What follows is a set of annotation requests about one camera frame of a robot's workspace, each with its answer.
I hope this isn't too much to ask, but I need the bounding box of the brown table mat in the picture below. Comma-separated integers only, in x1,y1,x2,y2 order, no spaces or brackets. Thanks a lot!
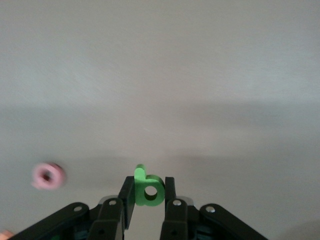
0,0,320,240

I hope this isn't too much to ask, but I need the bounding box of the green foam letter p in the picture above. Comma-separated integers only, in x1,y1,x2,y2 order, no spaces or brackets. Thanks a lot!
134,163,166,207

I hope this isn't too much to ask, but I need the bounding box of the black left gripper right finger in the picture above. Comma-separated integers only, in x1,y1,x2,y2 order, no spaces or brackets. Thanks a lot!
159,176,270,240

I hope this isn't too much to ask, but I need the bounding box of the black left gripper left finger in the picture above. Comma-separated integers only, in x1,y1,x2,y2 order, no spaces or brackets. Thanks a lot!
9,176,137,240

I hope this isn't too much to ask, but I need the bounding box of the pink foam letter G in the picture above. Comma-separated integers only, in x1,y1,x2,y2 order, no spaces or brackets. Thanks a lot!
31,162,67,191

